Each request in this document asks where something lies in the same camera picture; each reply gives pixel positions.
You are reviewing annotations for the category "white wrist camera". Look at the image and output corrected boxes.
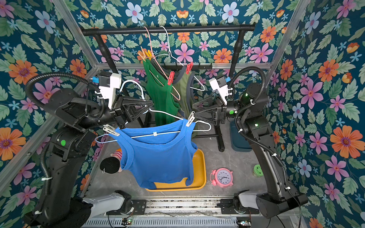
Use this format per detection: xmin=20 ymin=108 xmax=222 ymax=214
xmin=92 ymin=71 xmax=122 ymax=110
xmin=209 ymin=76 xmax=232 ymax=105

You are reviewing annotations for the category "black corrugated cable right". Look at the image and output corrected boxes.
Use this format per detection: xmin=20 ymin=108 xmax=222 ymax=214
xmin=228 ymin=66 xmax=286 ymax=169

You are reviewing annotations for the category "blue tank top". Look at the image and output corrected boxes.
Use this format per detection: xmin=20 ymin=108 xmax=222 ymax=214
xmin=112 ymin=119 xmax=198 ymax=190

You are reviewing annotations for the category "white clothespin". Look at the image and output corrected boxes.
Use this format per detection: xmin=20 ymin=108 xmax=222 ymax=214
xmin=185 ymin=111 xmax=195 ymax=127
xmin=103 ymin=124 xmax=120 ymax=136

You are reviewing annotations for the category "black corrugated cable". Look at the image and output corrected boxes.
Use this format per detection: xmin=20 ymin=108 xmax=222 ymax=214
xmin=228 ymin=66 xmax=286 ymax=169
xmin=24 ymin=72 xmax=106 ymax=197

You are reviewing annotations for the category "yellow clothespin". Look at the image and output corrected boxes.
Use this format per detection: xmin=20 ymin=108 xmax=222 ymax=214
xmin=144 ymin=50 xmax=154 ymax=59

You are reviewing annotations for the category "black clothes rack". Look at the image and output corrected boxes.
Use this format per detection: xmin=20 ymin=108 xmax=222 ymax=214
xmin=80 ymin=24 xmax=256 ymax=153

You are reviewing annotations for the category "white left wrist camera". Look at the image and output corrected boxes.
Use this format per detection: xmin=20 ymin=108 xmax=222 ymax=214
xmin=92 ymin=71 xmax=122 ymax=110

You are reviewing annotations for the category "white wire hanger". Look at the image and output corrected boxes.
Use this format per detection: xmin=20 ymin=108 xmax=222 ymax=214
xmin=161 ymin=26 xmax=205 ymax=91
xmin=92 ymin=76 xmax=212 ymax=144

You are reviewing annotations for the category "pink alarm clock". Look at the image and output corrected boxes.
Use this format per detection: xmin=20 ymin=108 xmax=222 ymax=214
xmin=210 ymin=168 xmax=233 ymax=188

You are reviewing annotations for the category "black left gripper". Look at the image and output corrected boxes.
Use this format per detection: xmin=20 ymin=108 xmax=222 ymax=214
xmin=74 ymin=96 xmax=147 ymax=133

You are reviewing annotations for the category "red clothespin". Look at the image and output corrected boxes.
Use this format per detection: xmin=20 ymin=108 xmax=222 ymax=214
xmin=167 ymin=71 xmax=175 ymax=86
xmin=185 ymin=62 xmax=194 ymax=75

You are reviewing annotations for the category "yellow plastic tray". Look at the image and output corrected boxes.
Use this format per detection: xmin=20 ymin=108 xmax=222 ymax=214
xmin=146 ymin=149 xmax=207 ymax=192

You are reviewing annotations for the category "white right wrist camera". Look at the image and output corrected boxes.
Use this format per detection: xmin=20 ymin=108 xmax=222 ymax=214
xmin=209 ymin=76 xmax=232 ymax=105

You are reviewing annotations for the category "olive grey tank top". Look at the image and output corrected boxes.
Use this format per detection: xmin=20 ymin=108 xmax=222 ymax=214
xmin=151 ymin=58 xmax=200 ymax=120

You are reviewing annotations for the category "dark teal tray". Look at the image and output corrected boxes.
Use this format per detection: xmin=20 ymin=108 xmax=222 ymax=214
xmin=230 ymin=121 xmax=252 ymax=153

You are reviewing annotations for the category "black corrugated cable left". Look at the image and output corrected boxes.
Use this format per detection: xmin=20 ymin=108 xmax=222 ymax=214
xmin=24 ymin=72 xmax=106 ymax=197

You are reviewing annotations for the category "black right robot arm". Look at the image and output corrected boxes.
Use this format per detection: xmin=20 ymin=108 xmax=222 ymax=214
xmin=192 ymin=83 xmax=308 ymax=219

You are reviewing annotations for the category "doll with striped shirt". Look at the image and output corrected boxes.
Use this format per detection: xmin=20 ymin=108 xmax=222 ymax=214
xmin=99 ymin=149 xmax=123 ymax=174

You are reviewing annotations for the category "green round smiley toy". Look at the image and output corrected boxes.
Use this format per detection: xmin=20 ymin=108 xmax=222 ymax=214
xmin=252 ymin=164 xmax=264 ymax=177

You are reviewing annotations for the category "pink wire hanger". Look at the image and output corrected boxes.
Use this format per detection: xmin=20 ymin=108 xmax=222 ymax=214
xmin=144 ymin=26 xmax=181 ymax=101

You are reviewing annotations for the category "green tank top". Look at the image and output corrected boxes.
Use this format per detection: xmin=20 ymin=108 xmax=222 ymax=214
xmin=143 ymin=59 xmax=180 ymax=116

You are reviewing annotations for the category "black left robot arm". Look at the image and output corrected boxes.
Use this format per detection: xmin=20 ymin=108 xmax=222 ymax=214
xmin=23 ymin=83 xmax=153 ymax=228

